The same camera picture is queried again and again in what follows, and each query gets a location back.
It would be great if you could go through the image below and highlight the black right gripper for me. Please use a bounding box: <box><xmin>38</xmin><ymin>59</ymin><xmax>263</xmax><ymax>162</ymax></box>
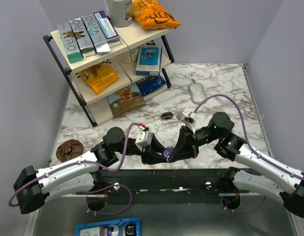
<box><xmin>168</xmin><ymin>125</ymin><xmax>221</xmax><ymax>162</ymax></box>

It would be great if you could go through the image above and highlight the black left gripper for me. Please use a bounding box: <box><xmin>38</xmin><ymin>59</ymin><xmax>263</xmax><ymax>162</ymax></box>
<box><xmin>113</xmin><ymin>134</ymin><xmax>171</xmax><ymax>166</ymax></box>

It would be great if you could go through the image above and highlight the black earbud charging case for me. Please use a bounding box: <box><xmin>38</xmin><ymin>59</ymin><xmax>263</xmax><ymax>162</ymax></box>
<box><xmin>161</xmin><ymin>112</ymin><xmax>173</xmax><ymax>120</ymax></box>

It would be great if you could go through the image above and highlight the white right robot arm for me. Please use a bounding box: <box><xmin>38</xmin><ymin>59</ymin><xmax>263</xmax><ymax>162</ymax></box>
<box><xmin>164</xmin><ymin>112</ymin><xmax>304</xmax><ymax>218</ymax></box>

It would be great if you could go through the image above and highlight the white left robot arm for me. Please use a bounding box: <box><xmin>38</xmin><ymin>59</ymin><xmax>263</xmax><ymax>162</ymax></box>
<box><xmin>8</xmin><ymin>123</ymin><xmax>170</xmax><ymax>214</ymax></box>

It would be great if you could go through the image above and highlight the brown cookie bag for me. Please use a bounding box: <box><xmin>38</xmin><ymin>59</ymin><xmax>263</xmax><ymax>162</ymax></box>
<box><xmin>108</xmin><ymin>83</ymin><xmax>146</xmax><ymax>118</ymax></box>

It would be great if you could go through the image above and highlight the dark blue snack bag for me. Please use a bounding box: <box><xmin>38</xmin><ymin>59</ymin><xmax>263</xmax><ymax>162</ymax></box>
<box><xmin>136</xmin><ymin>76</ymin><xmax>166</xmax><ymax>97</ymax></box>

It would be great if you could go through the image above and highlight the blue plastic tray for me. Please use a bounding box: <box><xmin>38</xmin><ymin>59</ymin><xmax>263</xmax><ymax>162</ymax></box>
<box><xmin>75</xmin><ymin>218</ymin><xmax>142</xmax><ymax>236</ymax></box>

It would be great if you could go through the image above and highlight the brown crumpled wrapper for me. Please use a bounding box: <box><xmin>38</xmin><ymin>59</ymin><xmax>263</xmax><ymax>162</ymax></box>
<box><xmin>56</xmin><ymin>139</ymin><xmax>84</xmax><ymax>163</ymax></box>

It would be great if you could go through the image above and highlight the blue razor box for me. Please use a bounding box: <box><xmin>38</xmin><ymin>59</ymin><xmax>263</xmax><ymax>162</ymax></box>
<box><xmin>136</xmin><ymin>45</ymin><xmax>162</xmax><ymax>76</ymax></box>

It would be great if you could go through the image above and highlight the orange snack bag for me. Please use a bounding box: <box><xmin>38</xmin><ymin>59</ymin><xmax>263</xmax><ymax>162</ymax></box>
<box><xmin>78</xmin><ymin>63</ymin><xmax>119</xmax><ymax>95</ymax></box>

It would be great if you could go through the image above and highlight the white cup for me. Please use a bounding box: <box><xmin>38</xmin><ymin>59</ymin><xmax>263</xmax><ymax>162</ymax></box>
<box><xmin>118</xmin><ymin>47</ymin><xmax>139</xmax><ymax>64</ymax></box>

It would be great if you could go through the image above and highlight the blue silver RO box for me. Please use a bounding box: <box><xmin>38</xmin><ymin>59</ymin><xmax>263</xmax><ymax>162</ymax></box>
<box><xmin>82</xmin><ymin>14</ymin><xmax>111</xmax><ymax>55</ymax></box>

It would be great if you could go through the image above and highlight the teal RO box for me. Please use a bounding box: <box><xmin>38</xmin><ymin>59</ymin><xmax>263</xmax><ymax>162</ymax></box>
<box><xmin>57</xmin><ymin>22</ymin><xmax>83</xmax><ymax>63</ymax></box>

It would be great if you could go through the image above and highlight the purple white box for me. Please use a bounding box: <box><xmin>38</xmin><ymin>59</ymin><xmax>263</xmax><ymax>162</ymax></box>
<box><xmin>93</xmin><ymin>10</ymin><xmax>121</xmax><ymax>48</ymax></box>

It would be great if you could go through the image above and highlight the orange chips bag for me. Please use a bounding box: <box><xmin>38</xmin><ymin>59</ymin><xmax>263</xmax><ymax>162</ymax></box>
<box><xmin>132</xmin><ymin>0</ymin><xmax>180</xmax><ymax>30</ymax></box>

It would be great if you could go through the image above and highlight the grey printed mug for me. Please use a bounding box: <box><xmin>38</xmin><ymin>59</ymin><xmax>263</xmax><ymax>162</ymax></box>
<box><xmin>105</xmin><ymin>0</ymin><xmax>133</xmax><ymax>28</ymax></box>

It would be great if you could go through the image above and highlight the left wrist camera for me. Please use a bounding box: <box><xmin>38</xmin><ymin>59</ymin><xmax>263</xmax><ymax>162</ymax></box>
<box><xmin>135</xmin><ymin>131</ymin><xmax>153</xmax><ymax>148</ymax></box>

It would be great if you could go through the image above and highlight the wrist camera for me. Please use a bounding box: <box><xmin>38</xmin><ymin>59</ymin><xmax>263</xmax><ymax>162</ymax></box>
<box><xmin>176</xmin><ymin>111</ymin><xmax>196</xmax><ymax>133</ymax></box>
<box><xmin>135</xmin><ymin>131</ymin><xmax>153</xmax><ymax>148</ymax></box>

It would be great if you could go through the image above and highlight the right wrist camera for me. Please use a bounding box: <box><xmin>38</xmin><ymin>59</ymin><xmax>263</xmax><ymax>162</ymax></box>
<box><xmin>176</xmin><ymin>111</ymin><xmax>196</xmax><ymax>133</ymax></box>

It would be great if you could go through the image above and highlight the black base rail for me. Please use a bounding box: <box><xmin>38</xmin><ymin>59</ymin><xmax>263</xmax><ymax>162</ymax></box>
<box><xmin>91</xmin><ymin>168</ymin><xmax>238</xmax><ymax>205</ymax></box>

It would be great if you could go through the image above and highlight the black frame wooden shelf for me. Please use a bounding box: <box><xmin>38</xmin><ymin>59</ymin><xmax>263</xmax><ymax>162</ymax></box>
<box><xmin>43</xmin><ymin>22</ymin><xmax>174</xmax><ymax>127</ymax></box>

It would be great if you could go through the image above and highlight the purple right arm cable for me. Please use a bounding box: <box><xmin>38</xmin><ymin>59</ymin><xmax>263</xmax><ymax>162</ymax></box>
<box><xmin>190</xmin><ymin>94</ymin><xmax>304</xmax><ymax>214</ymax></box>

